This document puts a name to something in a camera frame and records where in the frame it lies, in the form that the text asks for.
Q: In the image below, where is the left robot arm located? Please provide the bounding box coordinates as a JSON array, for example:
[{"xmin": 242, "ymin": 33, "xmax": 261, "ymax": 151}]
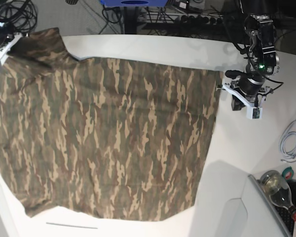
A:
[{"xmin": 223, "ymin": 0, "xmax": 279, "ymax": 114}]

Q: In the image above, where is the light blue coiled cable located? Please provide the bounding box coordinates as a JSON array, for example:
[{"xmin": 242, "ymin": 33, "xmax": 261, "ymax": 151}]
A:
[{"xmin": 279, "ymin": 118, "xmax": 296, "ymax": 162}]

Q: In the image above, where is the clear glass bottle red cap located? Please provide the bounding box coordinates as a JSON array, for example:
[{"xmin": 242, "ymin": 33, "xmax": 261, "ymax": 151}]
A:
[{"xmin": 260, "ymin": 170, "xmax": 296, "ymax": 222}]

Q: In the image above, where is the camouflage t-shirt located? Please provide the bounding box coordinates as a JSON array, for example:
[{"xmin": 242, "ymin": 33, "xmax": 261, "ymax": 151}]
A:
[{"xmin": 0, "ymin": 28, "xmax": 223, "ymax": 221}]

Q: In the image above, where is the black power strip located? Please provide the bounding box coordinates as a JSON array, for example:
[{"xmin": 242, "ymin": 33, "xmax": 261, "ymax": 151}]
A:
[{"xmin": 180, "ymin": 14, "xmax": 223, "ymax": 25}]

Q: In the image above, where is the green tape roll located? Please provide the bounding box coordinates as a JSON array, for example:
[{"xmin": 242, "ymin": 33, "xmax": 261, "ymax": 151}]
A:
[{"xmin": 282, "ymin": 166, "xmax": 294, "ymax": 181}]

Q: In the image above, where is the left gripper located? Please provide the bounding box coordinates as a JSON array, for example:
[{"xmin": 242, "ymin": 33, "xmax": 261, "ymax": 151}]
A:
[{"xmin": 231, "ymin": 77, "xmax": 263, "ymax": 111}]

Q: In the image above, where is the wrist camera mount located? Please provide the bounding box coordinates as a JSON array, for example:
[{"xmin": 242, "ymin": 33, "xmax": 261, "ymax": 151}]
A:
[
  {"xmin": 217, "ymin": 80, "xmax": 273, "ymax": 119},
  {"xmin": 0, "ymin": 33, "xmax": 23, "ymax": 71}
]

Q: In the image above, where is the black coiled floor cable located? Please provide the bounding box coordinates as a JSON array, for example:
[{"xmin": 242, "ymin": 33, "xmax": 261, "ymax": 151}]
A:
[{"xmin": 0, "ymin": 0, "xmax": 38, "ymax": 35}]

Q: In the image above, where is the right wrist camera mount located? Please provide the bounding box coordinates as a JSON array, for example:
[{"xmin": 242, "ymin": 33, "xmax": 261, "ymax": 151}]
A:
[{"xmin": 0, "ymin": 33, "xmax": 23, "ymax": 71}]

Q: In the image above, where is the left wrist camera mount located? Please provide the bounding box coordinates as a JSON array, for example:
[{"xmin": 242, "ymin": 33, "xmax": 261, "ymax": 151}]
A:
[{"xmin": 217, "ymin": 80, "xmax": 273, "ymax": 119}]

